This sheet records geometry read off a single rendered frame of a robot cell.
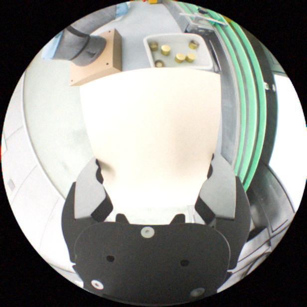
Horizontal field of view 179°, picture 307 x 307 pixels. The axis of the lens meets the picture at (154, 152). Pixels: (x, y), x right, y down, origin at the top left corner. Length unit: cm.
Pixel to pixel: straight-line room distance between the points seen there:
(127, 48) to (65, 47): 29
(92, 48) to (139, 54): 20
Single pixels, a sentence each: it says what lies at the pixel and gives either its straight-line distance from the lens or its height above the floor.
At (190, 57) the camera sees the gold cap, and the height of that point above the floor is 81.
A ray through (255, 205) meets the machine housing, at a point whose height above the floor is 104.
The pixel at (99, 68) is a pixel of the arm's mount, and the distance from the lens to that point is 43.
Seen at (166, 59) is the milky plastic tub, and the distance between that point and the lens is 47.
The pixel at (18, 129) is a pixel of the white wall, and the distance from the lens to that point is 350.
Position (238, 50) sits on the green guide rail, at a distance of 43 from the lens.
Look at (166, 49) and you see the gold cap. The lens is 44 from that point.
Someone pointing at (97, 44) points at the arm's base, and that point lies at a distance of 43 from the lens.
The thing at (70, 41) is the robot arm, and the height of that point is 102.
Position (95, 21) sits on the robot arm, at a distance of 33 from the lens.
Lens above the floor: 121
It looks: 60 degrees down
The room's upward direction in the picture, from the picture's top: 178 degrees counter-clockwise
